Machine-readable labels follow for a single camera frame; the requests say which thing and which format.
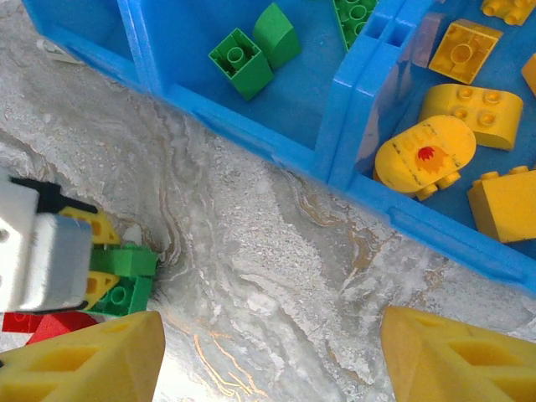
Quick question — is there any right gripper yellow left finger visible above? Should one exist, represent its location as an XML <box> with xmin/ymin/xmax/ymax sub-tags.
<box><xmin>0</xmin><ymin>310</ymin><xmax>167</xmax><ymax>402</ymax></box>

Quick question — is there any blue three-compartment plastic bin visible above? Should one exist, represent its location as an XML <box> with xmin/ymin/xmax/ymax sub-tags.
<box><xmin>20</xmin><ymin>0</ymin><xmax>536</xmax><ymax>294</ymax></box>

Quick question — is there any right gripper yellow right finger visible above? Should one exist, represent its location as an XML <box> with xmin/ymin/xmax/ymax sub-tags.
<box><xmin>379</xmin><ymin>305</ymin><xmax>536</xmax><ymax>402</ymax></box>

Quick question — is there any yellow arch lego brick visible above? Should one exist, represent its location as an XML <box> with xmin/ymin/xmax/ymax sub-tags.
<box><xmin>418</xmin><ymin>83</ymin><xmax>524</xmax><ymax>152</ymax></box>

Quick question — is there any red lego brick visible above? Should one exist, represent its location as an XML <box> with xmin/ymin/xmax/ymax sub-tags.
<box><xmin>27</xmin><ymin>312</ymin><xmax>100</xmax><ymax>347</ymax></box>
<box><xmin>2</xmin><ymin>312</ymin><xmax>45</xmax><ymax>334</ymax></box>

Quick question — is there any yellow rounded lego flame print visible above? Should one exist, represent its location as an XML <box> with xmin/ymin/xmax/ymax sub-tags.
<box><xmin>374</xmin><ymin>115</ymin><xmax>477</xmax><ymax>201</ymax></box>

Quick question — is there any long green lego brick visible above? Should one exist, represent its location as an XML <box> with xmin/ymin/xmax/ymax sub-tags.
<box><xmin>332</xmin><ymin>0</ymin><xmax>378</xmax><ymax>51</ymax></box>

